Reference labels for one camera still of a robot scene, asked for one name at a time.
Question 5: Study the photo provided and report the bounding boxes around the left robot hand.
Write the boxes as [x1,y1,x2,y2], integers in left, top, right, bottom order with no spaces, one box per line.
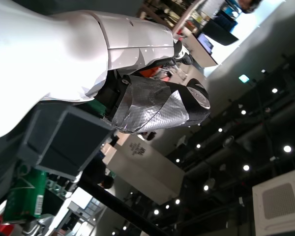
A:
[0,0,211,142]

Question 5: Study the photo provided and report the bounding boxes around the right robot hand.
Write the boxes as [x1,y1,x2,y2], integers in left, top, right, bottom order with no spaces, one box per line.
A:
[22,214,55,236]

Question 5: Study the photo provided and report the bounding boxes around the grey plastic storage box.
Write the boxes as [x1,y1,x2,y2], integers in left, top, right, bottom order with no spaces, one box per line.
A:
[17,104,115,180]

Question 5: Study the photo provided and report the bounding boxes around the beige counter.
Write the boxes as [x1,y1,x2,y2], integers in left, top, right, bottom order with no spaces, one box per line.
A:
[173,24,219,67]

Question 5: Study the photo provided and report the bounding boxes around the computer monitor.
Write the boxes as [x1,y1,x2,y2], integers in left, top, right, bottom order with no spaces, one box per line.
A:
[197,33,214,54]

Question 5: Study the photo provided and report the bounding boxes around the black angled panel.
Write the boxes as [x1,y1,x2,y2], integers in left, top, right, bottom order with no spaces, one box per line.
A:
[201,17,239,47]

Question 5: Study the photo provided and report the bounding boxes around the person with dark hair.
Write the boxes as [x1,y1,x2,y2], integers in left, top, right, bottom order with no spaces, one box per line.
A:
[238,0,264,14]

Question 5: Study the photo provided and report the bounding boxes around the ceiling air conditioner cassette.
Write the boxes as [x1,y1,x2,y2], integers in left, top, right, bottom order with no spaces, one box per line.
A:
[252,168,295,236]

